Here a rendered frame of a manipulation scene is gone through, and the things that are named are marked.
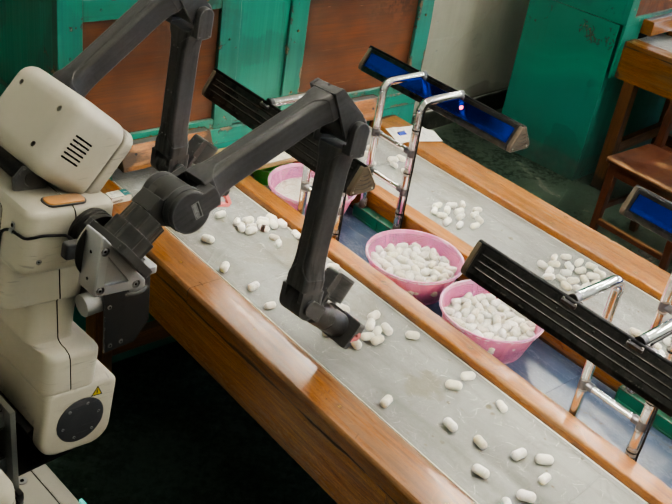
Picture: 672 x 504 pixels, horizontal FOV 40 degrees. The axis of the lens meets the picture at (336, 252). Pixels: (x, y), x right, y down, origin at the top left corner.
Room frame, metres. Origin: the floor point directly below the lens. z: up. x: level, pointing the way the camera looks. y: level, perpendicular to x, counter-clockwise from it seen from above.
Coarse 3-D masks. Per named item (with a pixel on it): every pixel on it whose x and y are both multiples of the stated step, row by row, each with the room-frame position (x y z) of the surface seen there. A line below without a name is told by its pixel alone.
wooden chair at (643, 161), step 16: (656, 144) 3.96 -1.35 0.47; (608, 160) 3.72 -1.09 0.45; (624, 160) 3.73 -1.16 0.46; (640, 160) 3.77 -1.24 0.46; (656, 160) 3.80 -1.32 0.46; (608, 176) 3.72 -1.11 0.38; (624, 176) 3.67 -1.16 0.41; (640, 176) 3.60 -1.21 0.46; (656, 176) 3.62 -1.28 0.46; (608, 192) 3.71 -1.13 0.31; (656, 192) 3.56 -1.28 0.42; (592, 224) 3.72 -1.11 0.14; (608, 224) 3.68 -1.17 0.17; (640, 240) 3.57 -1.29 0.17; (656, 256) 3.49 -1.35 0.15
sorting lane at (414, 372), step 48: (240, 192) 2.37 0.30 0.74; (192, 240) 2.07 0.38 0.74; (240, 240) 2.11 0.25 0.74; (288, 240) 2.15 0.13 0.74; (240, 288) 1.88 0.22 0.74; (288, 336) 1.72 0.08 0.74; (384, 336) 1.78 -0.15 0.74; (384, 384) 1.61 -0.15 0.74; (432, 384) 1.63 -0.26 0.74; (480, 384) 1.66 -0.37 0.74; (432, 432) 1.48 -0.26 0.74; (480, 432) 1.50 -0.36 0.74; (528, 432) 1.53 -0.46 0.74; (480, 480) 1.36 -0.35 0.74; (528, 480) 1.38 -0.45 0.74; (576, 480) 1.41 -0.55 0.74
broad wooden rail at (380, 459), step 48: (192, 288) 1.81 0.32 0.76; (192, 336) 1.79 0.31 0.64; (240, 336) 1.66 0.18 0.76; (240, 384) 1.64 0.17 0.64; (288, 384) 1.53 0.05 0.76; (336, 384) 1.55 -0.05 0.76; (288, 432) 1.52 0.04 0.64; (336, 432) 1.41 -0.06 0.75; (384, 432) 1.42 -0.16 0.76; (336, 480) 1.40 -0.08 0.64; (384, 480) 1.31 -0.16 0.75; (432, 480) 1.31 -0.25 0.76
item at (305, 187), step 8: (280, 96) 2.20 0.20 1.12; (288, 96) 2.21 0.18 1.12; (296, 96) 2.23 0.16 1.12; (264, 104) 2.17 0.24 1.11; (280, 104) 2.19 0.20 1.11; (304, 168) 2.28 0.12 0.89; (304, 176) 2.28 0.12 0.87; (304, 184) 2.28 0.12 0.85; (304, 192) 2.28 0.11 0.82; (304, 200) 2.28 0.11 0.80; (344, 200) 2.17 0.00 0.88; (304, 208) 2.28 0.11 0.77; (336, 224) 2.17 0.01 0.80; (336, 232) 2.17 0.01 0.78
